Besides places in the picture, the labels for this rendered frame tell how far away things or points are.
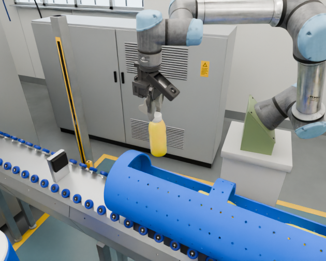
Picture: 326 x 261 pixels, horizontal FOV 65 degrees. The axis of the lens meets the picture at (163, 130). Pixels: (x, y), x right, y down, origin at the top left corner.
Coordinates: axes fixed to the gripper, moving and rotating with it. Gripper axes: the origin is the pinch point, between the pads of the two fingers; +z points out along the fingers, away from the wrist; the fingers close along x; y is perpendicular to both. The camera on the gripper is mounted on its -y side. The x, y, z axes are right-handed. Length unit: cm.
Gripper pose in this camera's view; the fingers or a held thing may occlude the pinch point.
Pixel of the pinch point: (156, 115)
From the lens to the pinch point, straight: 93.4
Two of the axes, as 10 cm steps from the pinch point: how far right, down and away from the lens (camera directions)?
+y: -8.7, -3.2, 3.7
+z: -0.1, 7.7, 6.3
